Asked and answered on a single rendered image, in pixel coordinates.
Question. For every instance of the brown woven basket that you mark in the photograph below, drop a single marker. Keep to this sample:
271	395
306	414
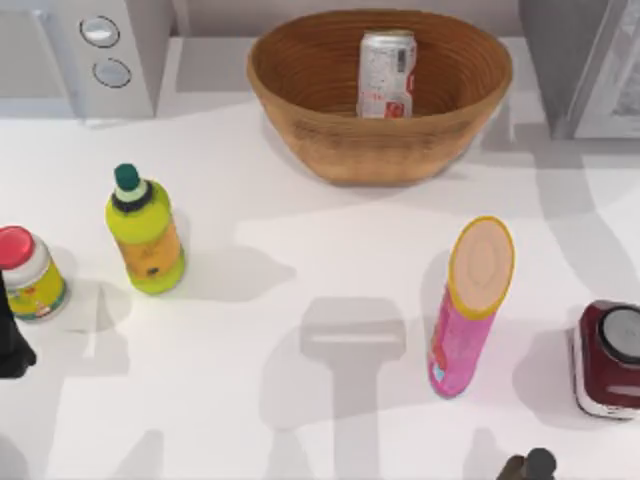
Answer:
350	145

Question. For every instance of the pink tube can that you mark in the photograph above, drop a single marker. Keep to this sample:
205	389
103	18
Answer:
467	320

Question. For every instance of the green bottle with dark cap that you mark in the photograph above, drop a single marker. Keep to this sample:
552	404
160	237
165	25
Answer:
147	240

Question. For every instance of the silver and red can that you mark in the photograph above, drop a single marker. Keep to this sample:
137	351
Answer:
387	75

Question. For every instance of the round microwave knob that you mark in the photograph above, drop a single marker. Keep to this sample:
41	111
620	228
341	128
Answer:
99	30
112	72

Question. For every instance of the red-lidded yellow-green jar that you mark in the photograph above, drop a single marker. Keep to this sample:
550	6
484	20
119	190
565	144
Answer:
35	285

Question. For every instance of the dark red jar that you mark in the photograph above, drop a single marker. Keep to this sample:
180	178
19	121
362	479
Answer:
607	365

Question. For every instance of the pale microwave oven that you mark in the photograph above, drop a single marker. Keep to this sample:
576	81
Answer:
60	65

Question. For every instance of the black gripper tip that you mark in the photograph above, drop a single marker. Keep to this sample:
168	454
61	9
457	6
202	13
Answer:
11	345

